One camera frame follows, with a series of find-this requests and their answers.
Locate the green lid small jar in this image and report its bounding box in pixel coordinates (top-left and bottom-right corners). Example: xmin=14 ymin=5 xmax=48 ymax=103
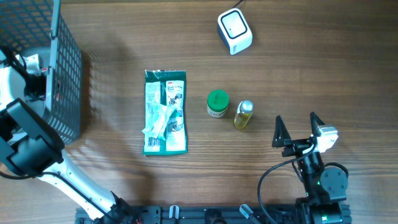
xmin=207 ymin=90 xmax=229 ymax=118

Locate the white barcode scanner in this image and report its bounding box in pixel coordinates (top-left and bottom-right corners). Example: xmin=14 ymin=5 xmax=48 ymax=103
xmin=217 ymin=7 xmax=253 ymax=55

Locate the black camera cable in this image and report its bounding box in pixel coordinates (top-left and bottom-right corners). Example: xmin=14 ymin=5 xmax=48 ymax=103
xmin=0 ymin=46 xmax=116 ymax=223
xmin=257 ymin=142 xmax=318 ymax=224

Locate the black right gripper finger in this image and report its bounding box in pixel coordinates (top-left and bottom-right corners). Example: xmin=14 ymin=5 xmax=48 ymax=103
xmin=310 ymin=111 xmax=325 ymax=136
xmin=272 ymin=115 xmax=292 ymax=147

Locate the black right camera cable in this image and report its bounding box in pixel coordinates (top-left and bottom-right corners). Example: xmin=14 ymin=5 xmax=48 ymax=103
xmin=257 ymin=142 xmax=318 ymax=224

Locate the dark grey mesh basket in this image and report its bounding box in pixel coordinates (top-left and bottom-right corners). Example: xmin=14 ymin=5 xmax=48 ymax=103
xmin=1 ymin=1 xmax=83 ymax=144

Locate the green 3M sponge packet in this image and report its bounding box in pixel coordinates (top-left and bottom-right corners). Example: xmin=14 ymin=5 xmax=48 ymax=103
xmin=142 ymin=70 xmax=187 ymax=156

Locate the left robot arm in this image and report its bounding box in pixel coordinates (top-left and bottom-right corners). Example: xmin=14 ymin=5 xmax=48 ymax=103
xmin=1 ymin=67 xmax=140 ymax=223

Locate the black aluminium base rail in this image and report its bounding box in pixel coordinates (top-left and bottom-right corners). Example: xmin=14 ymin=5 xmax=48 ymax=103
xmin=74 ymin=203 xmax=353 ymax=224

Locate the yellow oil bottle silver cap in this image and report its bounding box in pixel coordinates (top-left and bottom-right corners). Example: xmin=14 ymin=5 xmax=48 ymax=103
xmin=234 ymin=100 xmax=254 ymax=130

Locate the black left camera cable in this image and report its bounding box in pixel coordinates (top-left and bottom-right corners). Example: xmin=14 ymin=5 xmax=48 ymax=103
xmin=0 ymin=46 xmax=116 ymax=223

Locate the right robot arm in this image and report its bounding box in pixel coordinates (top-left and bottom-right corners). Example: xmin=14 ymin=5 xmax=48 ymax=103
xmin=272 ymin=112 xmax=352 ymax=224

